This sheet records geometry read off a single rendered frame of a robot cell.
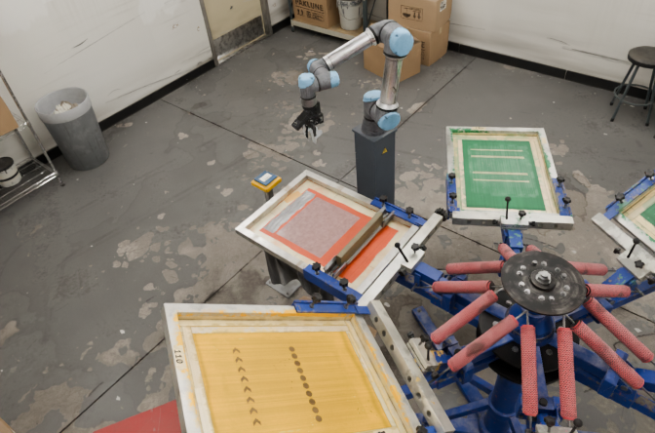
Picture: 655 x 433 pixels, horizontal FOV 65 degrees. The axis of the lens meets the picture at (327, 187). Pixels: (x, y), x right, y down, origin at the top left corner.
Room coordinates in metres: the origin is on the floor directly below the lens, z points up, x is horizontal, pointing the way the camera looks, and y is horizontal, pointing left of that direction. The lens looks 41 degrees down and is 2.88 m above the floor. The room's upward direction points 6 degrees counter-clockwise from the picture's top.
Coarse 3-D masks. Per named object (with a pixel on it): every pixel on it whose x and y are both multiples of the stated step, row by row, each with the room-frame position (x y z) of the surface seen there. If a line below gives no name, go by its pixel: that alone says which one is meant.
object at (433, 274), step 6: (420, 264) 1.50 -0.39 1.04; (426, 264) 1.49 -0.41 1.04; (414, 270) 1.47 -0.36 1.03; (420, 270) 1.46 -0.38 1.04; (426, 270) 1.46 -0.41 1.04; (432, 270) 1.46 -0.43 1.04; (438, 270) 1.45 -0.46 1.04; (426, 276) 1.43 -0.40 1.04; (432, 276) 1.42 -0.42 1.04; (438, 276) 1.42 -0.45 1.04; (426, 282) 1.43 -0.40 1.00; (432, 282) 1.41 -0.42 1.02
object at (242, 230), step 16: (304, 176) 2.28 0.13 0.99; (320, 176) 2.26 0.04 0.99; (288, 192) 2.16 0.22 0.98; (336, 192) 2.14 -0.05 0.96; (352, 192) 2.09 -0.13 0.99; (272, 208) 2.06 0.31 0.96; (368, 208) 1.99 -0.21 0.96; (240, 224) 1.93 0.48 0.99; (256, 240) 1.80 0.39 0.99; (400, 240) 1.70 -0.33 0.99; (288, 256) 1.67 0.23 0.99; (384, 256) 1.61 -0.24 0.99; (368, 288) 1.45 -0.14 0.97
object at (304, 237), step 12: (300, 216) 1.98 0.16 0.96; (288, 228) 1.90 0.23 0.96; (300, 228) 1.89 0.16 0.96; (312, 228) 1.88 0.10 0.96; (324, 228) 1.87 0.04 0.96; (288, 240) 1.81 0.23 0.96; (300, 240) 1.81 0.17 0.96; (312, 240) 1.80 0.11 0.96; (324, 240) 1.79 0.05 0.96; (336, 240) 1.78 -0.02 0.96; (300, 252) 1.73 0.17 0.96; (312, 252) 1.72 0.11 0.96; (324, 252) 1.71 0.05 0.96; (336, 252) 1.70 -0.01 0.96; (360, 252) 1.69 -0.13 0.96; (324, 264) 1.63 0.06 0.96; (348, 264) 1.61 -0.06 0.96; (360, 264) 1.60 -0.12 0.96; (348, 276) 1.54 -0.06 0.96
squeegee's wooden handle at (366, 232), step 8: (376, 216) 1.81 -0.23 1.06; (368, 224) 1.76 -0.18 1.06; (376, 224) 1.79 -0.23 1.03; (360, 232) 1.72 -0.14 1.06; (368, 232) 1.74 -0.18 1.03; (352, 240) 1.67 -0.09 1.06; (360, 240) 1.68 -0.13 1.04; (344, 248) 1.63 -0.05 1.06; (352, 248) 1.64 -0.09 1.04; (336, 256) 1.59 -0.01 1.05; (344, 256) 1.59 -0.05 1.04
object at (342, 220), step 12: (312, 192) 2.16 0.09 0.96; (312, 204) 2.07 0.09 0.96; (324, 204) 2.06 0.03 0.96; (336, 204) 2.05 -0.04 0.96; (312, 216) 1.97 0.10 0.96; (324, 216) 1.96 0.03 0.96; (336, 216) 1.95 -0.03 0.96; (348, 216) 1.94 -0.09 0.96; (360, 216) 1.93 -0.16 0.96; (336, 228) 1.86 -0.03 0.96; (348, 228) 1.85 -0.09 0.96; (360, 228) 1.84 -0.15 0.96; (384, 228) 1.83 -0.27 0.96; (348, 240) 1.77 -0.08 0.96; (372, 240) 1.75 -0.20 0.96; (384, 240) 1.75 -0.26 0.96; (372, 252) 1.68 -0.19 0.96
